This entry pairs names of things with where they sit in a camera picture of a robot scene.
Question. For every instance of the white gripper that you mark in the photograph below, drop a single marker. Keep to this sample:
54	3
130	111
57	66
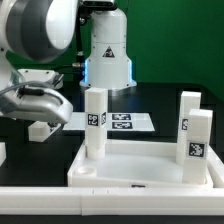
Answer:
36	104

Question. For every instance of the white desk tabletop panel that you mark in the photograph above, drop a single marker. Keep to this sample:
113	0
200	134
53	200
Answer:
139	164

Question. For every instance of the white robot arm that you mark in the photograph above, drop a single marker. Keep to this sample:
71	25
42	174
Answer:
41	31

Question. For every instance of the white marker tag sheet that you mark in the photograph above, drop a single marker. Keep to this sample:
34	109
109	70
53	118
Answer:
115	122

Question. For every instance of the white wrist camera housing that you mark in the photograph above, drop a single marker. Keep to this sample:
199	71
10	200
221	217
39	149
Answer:
50	77

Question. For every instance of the white left barrier rail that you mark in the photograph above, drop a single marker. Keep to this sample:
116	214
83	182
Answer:
2	153

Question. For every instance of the white barrier rail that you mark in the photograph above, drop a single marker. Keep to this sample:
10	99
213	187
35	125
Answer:
110	201
2	153

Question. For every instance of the white front barrier rail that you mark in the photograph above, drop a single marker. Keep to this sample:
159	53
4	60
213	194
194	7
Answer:
110	201

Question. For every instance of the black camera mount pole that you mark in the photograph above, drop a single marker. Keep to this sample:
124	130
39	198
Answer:
85	8

